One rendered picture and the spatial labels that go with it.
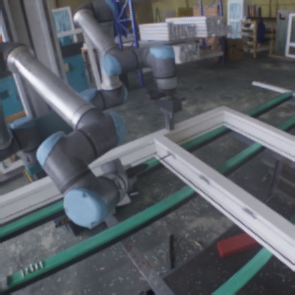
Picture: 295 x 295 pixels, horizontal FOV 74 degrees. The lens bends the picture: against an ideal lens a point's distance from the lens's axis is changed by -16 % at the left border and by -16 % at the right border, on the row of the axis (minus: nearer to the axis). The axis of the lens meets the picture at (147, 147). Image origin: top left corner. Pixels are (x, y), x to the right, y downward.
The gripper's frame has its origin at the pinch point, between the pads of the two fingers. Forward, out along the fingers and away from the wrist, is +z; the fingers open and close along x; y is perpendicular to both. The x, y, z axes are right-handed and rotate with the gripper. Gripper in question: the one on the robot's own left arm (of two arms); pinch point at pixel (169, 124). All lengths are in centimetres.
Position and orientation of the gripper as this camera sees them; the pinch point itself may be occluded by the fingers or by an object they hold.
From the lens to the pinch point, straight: 98.4
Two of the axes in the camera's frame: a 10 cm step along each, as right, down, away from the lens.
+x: -5.1, -4.1, 7.6
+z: 1.2, 8.4, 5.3
